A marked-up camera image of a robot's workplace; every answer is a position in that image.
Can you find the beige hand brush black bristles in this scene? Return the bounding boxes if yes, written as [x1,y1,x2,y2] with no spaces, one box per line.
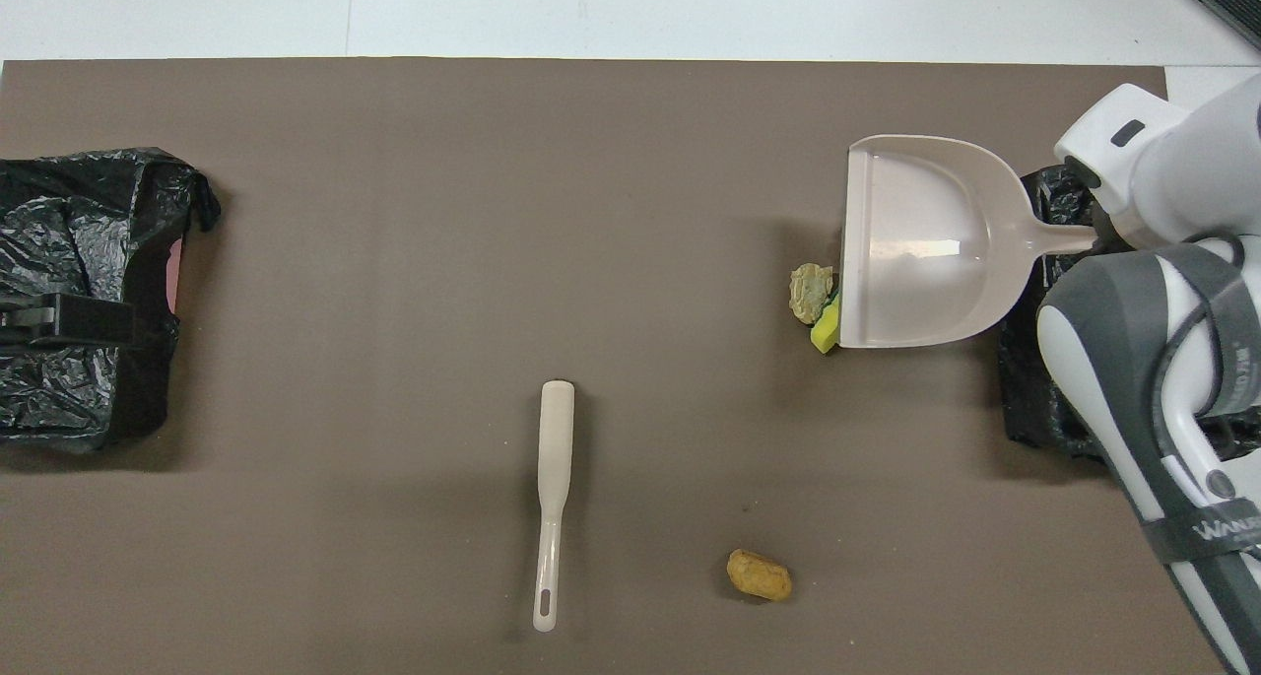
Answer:
[532,379,577,634]

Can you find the beige plastic dustpan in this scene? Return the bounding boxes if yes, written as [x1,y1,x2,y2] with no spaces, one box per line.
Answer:
[837,134,1100,352]

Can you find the orange brown sponge lump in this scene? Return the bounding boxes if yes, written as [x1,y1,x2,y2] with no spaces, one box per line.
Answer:
[726,549,794,603]

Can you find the brown table mat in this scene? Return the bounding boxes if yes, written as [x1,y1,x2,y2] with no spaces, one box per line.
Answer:
[0,59,1237,675]

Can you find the black bag lined pink bin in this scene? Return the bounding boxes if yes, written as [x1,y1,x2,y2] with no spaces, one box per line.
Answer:
[0,147,223,454]

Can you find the beige crumbly foam chunk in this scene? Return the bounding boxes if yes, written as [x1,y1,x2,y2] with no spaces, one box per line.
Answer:
[788,262,837,326]

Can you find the yellow sponge with green side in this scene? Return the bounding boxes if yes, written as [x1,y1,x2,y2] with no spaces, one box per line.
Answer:
[809,295,844,357]

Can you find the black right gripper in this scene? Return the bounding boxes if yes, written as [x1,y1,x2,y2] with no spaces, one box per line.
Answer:
[1084,207,1136,259]

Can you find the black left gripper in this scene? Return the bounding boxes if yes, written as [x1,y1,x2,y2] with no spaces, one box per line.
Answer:
[0,293,135,350]

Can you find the black bag lined trash bin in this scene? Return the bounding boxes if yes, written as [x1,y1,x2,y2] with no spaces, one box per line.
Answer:
[995,161,1261,465]

